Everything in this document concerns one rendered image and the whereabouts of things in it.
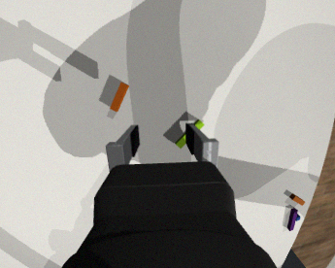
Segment orange rod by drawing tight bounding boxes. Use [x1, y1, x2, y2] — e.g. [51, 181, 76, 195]
[110, 83, 129, 112]
[289, 193, 305, 206]

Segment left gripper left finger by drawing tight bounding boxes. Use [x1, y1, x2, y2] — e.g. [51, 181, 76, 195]
[106, 125, 140, 171]

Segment lime green rod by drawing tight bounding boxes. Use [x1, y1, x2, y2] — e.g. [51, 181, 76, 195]
[176, 119, 205, 149]

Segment purple rod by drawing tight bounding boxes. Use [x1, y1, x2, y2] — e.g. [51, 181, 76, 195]
[287, 208, 298, 231]

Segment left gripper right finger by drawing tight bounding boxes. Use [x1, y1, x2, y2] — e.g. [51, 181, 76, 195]
[185, 123, 219, 167]

